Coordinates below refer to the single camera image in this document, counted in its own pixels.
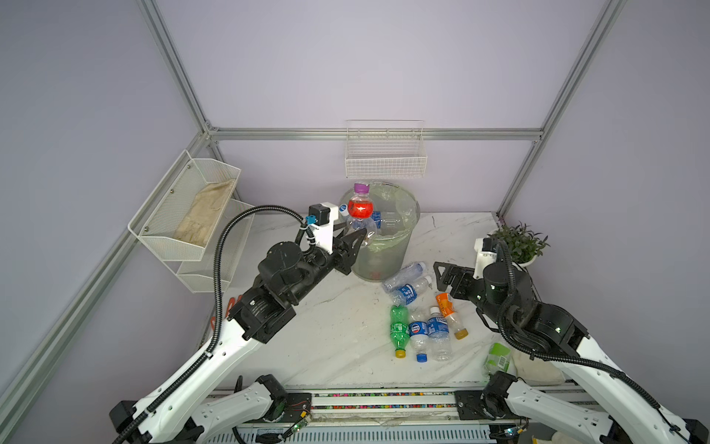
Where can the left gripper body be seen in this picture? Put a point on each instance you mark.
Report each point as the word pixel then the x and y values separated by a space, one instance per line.
pixel 317 264

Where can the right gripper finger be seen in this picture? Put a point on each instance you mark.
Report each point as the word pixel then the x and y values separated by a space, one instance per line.
pixel 464 286
pixel 447 276

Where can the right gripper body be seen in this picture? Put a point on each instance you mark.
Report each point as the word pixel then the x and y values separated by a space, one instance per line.
pixel 476 298

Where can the orange label yellow cap bottle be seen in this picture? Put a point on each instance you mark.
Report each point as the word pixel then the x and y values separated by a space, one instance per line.
pixel 447 309

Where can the green soda bottle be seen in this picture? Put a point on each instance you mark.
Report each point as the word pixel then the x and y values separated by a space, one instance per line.
pixel 399 329

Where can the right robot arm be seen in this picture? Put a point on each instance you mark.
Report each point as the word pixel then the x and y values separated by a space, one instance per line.
pixel 505 300

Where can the clear bottle near bin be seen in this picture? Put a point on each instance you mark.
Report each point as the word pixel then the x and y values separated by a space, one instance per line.
pixel 405 276

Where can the grey bin with green liner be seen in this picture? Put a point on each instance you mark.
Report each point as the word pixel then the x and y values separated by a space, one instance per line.
pixel 384 256

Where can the blue label water bottle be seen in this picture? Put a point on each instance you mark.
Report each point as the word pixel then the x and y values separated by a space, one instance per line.
pixel 408 293

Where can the potted green plant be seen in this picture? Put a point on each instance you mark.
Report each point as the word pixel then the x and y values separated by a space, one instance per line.
pixel 525 244

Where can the pepsi bottle blue cap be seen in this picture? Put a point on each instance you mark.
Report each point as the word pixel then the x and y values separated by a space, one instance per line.
pixel 419 338

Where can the orange work glove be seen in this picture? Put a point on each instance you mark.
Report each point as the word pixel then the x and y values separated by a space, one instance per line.
pixel 230 304

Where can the lime label bottle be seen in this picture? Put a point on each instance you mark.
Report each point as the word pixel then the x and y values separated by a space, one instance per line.
pixel 498 359

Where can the beige cloth in shelf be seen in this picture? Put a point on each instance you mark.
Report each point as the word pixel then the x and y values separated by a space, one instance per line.
pixel 198 225

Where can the white two-tier mesh shelf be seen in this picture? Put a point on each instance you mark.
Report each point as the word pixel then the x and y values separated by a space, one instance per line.
pixel 155 223

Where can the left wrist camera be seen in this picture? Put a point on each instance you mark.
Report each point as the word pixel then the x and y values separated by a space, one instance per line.
pixel 321 220

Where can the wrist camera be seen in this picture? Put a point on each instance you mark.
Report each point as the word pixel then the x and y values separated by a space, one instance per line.
pixel 486 254
pixel 321 220

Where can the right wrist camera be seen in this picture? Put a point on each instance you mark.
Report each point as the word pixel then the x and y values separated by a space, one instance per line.
pixel 486 254

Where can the white wire wall basket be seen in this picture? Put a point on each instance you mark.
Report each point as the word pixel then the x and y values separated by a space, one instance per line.
pixel 385 150

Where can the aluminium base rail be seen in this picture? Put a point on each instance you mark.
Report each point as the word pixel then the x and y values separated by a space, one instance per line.
pixel 420 415

